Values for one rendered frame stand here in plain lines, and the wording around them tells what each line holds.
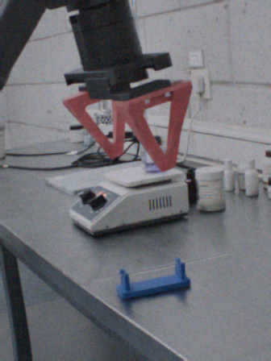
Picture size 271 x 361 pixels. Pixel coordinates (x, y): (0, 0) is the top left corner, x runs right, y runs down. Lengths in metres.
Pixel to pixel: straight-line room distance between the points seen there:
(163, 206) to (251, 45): 0.56
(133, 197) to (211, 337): 0.48
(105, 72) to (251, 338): 0.35
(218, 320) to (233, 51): 0.97
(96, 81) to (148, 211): 0.64
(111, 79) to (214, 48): 1.16
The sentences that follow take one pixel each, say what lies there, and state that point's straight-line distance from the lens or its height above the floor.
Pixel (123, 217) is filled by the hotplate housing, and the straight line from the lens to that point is 1.10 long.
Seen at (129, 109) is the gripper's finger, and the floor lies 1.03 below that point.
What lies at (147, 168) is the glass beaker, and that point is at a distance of 1.14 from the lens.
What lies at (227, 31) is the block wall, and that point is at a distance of 1.59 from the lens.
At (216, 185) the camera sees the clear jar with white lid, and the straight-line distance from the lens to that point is 1.17.
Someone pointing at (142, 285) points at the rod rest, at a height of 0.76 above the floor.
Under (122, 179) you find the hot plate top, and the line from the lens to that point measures 1.12.
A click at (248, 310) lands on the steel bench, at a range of 0.74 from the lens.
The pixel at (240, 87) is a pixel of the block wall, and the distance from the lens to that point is 1.56.
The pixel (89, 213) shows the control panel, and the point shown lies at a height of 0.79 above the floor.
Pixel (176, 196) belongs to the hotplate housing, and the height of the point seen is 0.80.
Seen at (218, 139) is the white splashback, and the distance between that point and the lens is 1.59.
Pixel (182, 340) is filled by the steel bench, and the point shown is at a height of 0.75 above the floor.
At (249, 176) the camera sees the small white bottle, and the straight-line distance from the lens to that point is 1.28.
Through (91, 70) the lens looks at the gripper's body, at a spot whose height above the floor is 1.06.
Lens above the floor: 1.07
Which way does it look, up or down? 13 degrees down
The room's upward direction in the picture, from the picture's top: 5 degrees counter-clockwise
